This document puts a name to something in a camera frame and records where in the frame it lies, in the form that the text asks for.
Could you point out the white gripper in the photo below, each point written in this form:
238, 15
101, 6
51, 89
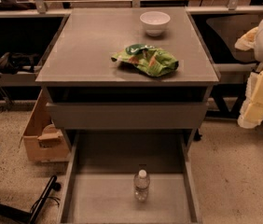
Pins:
251, 114

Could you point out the clear plastic water bottle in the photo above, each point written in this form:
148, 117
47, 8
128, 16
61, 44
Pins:
141, 184

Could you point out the grey drawer cabinet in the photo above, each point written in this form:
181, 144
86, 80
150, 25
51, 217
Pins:
79, 70

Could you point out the open middle drawer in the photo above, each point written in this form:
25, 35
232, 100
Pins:
98, 187

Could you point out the closed top drawer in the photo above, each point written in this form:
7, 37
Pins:
127, 116

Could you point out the green chip bag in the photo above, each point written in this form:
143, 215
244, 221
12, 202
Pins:
153, 61

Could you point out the white ceramic bowl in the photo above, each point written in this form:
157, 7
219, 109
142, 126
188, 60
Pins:
155, 22

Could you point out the cardboard box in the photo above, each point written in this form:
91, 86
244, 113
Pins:
42, 140

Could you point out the black headphones on shelf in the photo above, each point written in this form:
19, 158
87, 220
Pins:
14, 62

